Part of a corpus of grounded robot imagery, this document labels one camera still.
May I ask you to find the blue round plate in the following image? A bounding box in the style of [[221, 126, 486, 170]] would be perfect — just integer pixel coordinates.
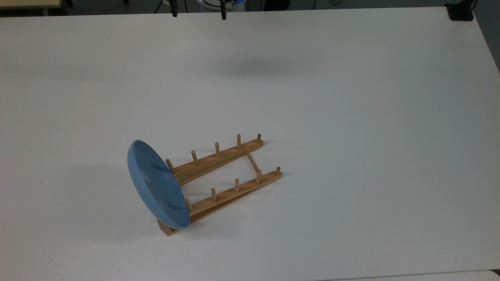
[[127, 139, 191, 230]]

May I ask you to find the light wooden side table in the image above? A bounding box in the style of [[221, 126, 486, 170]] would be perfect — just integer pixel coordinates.
[[0, 0, 64, 10]]

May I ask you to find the black box on table corner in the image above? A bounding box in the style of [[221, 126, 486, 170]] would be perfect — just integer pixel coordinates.
[[445, 0, 475, 21]]

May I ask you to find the wooden peg plate rack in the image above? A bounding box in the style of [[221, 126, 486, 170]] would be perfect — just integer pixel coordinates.
[[157, 133, 283, 237]]

